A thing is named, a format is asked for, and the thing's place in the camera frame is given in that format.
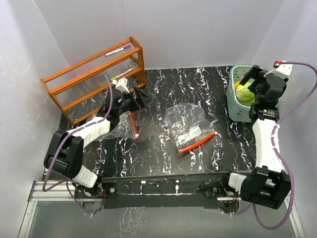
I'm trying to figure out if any aluminium frame rail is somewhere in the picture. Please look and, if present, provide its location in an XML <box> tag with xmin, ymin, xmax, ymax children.
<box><xmin>18</xmin><ymin>181</ymin><xmax>305</xmax><ymax>238</ymax></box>

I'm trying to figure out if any pink capped white marker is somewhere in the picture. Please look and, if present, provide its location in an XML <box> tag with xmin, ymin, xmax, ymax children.
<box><xmin>105</xmin><ymin>45</ymin><xmax>131</xmax><ymax>57</ymax></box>

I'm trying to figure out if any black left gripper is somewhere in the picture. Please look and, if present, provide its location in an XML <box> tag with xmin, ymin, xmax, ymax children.
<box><xmin>116</xmin><ymin>87</ymin><xmax>153</xmax><ymax>116</ymax></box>

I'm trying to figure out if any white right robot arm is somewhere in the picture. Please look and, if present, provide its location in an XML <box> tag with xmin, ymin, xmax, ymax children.
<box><xmin>220</xmin><ymin>60</ymin><xmax>293</xmax><ymax>209</ymax></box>

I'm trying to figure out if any teal plastic basket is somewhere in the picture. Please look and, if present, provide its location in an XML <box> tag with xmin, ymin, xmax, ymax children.
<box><xmin>226</xmin><ymin>65</ymin><xmax>255</xmax><ymax>122</ymax></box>

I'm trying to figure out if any clear zip bag red seal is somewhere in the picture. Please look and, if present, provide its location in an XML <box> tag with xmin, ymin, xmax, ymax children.
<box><xmin>98</xmin><ymin>111</ymin><xmax>139</xmax><ymax>140</ymax></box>

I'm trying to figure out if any yellow fake fruit piece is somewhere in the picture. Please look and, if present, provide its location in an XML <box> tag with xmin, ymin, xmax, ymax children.
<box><xmin>234</xmin><ymin>81</ymin><xmax>240</xmax><ymax>89</ymax></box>

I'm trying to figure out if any green fake cabbage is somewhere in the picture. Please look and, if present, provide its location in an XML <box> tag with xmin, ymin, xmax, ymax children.
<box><xmin>235</xmin><ymin>82</ymin><xmax>255</xmax><ymax>107</ymax></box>

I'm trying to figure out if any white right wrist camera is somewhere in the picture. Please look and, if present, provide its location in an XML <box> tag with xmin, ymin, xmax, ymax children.
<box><xmin>264</xmin><ymin>60</ymin><xmax>293</xmax><ymax>79</ymax></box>

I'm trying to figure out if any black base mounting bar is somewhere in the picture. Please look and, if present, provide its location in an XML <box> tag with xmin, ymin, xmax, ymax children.
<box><xmin>75</xmin><ymin>172</ymin><xmax>240</xmax><ymax>209</ymax></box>

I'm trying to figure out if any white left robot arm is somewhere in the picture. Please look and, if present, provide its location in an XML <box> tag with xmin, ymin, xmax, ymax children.
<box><xmin>44</xmin><ymin>87</ymin><xmax>151</xmax><ymax>198</ymax></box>

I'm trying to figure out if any green capped white marker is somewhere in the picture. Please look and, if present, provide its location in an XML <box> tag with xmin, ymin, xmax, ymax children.
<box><xmin>110</xmin><ymin>68</ymin><xmax>133</xmax><ymax>81</ymax></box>

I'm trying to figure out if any orange wooden shelf rack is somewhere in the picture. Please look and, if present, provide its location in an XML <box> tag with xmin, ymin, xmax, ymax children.
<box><xmin>40</xmin><ymin>36</ymin><xmax>147</xmax><ymax>125</ymax></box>

